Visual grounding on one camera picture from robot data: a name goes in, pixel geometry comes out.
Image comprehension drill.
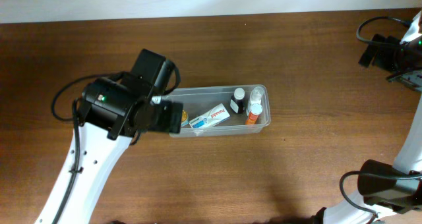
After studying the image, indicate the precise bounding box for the small jar gold lid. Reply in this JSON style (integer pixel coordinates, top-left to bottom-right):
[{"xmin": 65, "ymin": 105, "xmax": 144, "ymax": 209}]
[{"xmin": 181, "ymin": 110, "xmax": 189, "ymax": 126}]

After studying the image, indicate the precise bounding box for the white Panadol box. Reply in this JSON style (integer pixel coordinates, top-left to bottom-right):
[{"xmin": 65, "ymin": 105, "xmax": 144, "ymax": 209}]
[{"xmin": 189, "ymin": 103, "xmax": 230, "ymax": 128}]

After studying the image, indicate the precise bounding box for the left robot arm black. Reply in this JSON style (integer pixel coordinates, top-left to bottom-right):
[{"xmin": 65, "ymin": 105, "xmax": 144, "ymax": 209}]
[{"xmin": 36, "ymin": 49, "xmax": 183, "ymax": 223}]

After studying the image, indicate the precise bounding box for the dark syrup bottle white cap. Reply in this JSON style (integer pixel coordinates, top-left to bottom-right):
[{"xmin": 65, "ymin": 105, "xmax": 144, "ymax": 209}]
[{"xmin": 230, "ymin": 88, "xmax": 245, "ymax": 114}]

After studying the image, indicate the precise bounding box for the white lotion bottle clear cap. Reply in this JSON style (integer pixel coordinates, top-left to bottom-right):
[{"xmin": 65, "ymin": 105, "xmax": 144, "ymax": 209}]
[{"xmin": 246, "ymin": 86, "xmax": 264, "ymax": 115}]

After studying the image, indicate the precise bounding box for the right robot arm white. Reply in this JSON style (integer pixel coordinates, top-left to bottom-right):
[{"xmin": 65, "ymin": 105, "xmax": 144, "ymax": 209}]
[{"xmin": 309, "ymin": 13, "xmax": 421, "ymax": 223}]

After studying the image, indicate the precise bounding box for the orange tube white cap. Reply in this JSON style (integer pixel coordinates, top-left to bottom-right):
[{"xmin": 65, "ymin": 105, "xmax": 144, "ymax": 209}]
[{"xmin": 245, "ymin": 103, "xmax": 263, "ymax": 125}]

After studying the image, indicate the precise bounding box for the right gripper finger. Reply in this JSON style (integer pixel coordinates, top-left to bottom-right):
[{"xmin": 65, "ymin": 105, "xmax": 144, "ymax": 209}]
[
  {"xmin": 358, "ymin": 34, "xmax": 399, "ymax": 68},
  {"xmin": 386, "ymin": 69, "xmax": 421, "ymax": 92}
]

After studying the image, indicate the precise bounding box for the clear plastic container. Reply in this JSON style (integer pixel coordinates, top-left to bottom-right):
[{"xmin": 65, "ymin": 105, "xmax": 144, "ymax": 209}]
[{"xmin": 162, "ymin": 84, "xmax": 271, "ymax": 138}]

